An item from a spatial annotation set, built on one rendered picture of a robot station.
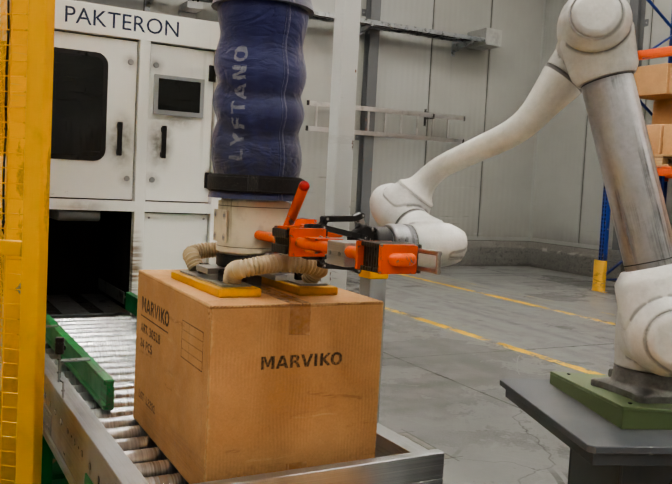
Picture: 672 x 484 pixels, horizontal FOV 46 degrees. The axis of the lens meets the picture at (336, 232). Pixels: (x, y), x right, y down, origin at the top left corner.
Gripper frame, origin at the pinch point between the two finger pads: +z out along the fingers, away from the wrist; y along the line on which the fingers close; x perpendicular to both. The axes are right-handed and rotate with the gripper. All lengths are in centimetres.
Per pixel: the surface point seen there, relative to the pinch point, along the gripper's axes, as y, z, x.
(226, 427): 38.2, 14.8, -0.1
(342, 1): -122, -157, 277
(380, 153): -63, -560, 865
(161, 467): 54, 20, 24
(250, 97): -30.5, 5.9, 18.9
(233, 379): 28.4, 13.9, -0.1
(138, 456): 54, 23, 33
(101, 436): 49, 32, 34
